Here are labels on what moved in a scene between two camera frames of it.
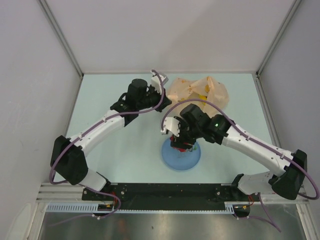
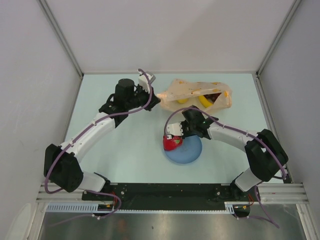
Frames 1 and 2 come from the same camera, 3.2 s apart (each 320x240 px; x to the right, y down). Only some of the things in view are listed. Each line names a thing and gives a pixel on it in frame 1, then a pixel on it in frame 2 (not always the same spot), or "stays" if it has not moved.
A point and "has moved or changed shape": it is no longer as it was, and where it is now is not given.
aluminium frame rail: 68,192 stays
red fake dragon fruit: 180,149 -> 171,144
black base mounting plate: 168,196 stays
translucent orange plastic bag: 207,88 has moved or changed shape
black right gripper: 178,141 -> 185,134
